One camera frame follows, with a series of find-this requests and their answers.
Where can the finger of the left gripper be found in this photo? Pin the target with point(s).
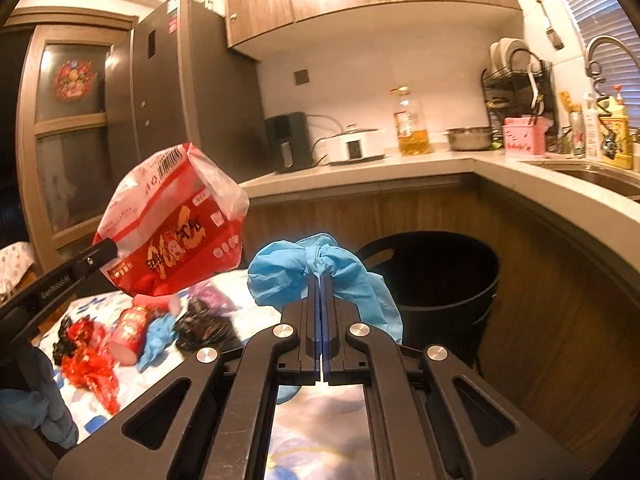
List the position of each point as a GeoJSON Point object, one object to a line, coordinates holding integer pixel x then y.
{"type": "Point", "coordinates": [21, 315]}

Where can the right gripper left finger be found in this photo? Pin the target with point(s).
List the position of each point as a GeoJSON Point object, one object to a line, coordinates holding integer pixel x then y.
{"type": "Point", "coordinates": [300, 365]}

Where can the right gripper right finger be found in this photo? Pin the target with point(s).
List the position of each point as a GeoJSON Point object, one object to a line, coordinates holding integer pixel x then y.
{"type": "Point", "coordinates": [342, 364]}

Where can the red plastic bag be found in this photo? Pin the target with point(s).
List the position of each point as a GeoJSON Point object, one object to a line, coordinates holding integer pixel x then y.
{"type": "Point", "coordinates": [82, 353]}

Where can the blue disposable glove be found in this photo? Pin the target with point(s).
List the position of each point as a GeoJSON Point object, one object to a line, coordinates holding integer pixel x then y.
{"type": "Point", "coordinates": [279, 272]}

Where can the red white snack bag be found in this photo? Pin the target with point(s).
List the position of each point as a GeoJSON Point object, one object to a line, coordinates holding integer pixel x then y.
{"type": "Point", "coordinates": [176, 219]}

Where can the red paper cup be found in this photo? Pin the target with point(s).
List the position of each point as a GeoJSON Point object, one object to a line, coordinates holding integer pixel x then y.
{"type": "Point", "coordinates": [128, 337]}

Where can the black trash bin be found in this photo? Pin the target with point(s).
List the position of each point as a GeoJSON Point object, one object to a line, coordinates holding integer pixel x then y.
{"type": "Point", "coordinates": [444, 284]}

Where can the steel kitchen faucet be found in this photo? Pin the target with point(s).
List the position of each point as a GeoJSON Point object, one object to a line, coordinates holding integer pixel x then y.
{"type": "Point", "coordinates": [612, 60]}

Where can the dotted white cloth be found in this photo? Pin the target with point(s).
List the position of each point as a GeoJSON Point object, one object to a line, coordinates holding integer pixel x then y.
{"type": "Point", "coordinates": [15, 261]}

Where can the blue gloved hand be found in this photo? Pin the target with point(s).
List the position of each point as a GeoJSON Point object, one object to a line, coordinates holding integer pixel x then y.
{"type": "Point", "coordinates": [39, 405]}

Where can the purple plastic bag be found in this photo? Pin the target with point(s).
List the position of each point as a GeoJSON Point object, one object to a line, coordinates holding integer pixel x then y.
{"type": "Point", "coordinates": [207, 299]}

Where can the black plastic bag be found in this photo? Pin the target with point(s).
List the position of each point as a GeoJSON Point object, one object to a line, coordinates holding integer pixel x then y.
{"type": "Point", "coordinates": [201, 327]}

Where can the floral blue white tablecloth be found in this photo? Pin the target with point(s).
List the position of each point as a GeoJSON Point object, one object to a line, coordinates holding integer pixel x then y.
{"type": "Point", "coordinates": [321, 433]}

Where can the wooden glass door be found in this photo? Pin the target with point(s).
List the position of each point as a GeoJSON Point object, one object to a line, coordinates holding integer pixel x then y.
{"type": "Point", "coordinates": [64, 166]}

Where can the white rice cooker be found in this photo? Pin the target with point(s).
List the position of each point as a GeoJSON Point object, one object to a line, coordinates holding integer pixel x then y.
{"type": "Point", "coordinates": [355, 145]}

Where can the wooden lower cabinets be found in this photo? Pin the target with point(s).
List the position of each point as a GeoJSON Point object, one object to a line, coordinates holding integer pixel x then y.
{"type": "Point", "coordinates": [548, 313]}

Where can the black air fryer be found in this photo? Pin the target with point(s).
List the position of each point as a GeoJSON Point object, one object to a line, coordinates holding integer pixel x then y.
{"type": "Point", "coordinates": [288, 141]}

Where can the cooking oil bottle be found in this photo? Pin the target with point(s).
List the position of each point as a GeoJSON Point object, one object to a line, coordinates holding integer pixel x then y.
{"type": "Point", "coordinates": [410, 125]}

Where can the steel bowl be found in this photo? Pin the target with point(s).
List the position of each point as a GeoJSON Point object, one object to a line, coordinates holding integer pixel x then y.
{"type": "Point", "coordinates": [470, 139]}

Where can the dark steel refrigerator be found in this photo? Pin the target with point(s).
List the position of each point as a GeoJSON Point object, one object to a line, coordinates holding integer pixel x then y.
{"type": "Point", "coordinates": [172, 80]}

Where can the pink utensil basket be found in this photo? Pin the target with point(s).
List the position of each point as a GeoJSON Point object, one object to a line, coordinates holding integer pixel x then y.
{"type": "Point", "coordinates": [523, 136]}

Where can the black dish rack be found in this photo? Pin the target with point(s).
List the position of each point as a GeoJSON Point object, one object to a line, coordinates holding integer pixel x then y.
{"type": "Point", "coordinates": [524, 86]}

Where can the steel sink basin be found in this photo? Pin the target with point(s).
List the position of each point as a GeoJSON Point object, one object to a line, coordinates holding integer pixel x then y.
{"type": "Point", "coordinates": [622, 182]}

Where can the white dispenser bottle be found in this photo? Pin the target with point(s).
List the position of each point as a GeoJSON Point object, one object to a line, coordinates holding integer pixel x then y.
{"type": "Point", "coordinates": [592, 128]}

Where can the yellow detergent bottle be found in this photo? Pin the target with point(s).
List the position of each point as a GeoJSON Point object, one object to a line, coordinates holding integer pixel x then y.
{"type": "Point", "coordinates": [615, 140]}

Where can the hanging slotted spatula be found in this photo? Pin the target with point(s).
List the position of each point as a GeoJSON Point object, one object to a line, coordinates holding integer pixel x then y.
{"type": "Point", "coordinates": [551, 33]}

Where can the window blinds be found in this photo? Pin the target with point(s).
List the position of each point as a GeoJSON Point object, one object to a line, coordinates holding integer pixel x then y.
{"type": "Point", "coordinates": [607, 17]}

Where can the wall power socket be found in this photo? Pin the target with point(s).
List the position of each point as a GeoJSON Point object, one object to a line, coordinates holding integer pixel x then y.
{"type": "Point", "coordinates": [301, 77]}

